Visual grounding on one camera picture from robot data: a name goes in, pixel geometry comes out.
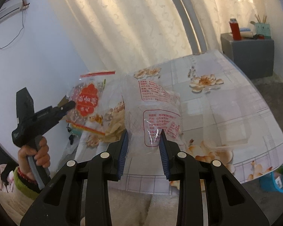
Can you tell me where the floral plastic tablecloth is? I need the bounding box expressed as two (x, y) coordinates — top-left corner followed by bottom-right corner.
(75, 51), (283, 194)

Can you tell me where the white air conditioner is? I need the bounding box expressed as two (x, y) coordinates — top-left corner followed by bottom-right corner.
(0, 0), (29, 23)

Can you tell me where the grey cabinet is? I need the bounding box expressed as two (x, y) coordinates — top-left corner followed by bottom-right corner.
(220, 33), (275, 80)

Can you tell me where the teal utensil holder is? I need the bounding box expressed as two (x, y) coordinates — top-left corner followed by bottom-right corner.
(255, 14), (271, 39)

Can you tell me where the snack bag with red label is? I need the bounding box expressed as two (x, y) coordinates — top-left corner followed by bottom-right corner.
(66, 70), (125, 147)

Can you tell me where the clear bag with red text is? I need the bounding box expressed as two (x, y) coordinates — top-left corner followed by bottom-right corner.
(123, 76), (187, 169)

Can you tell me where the cream patterned curtain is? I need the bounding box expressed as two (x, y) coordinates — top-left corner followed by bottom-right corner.
(41, 0), (269, 76)

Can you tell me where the black power cable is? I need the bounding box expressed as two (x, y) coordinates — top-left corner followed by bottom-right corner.
(0, 3), (26, 50)

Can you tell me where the red thermos bottle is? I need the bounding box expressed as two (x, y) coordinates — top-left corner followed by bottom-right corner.
(229, 18), (242, 41)

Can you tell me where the green sleeve forearm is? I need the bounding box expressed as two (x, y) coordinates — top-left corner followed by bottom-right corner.
(14, 166), (41, 201)

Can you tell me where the person's left hand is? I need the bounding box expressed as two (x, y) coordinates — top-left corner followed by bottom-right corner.
(18, 137), (50, 181)

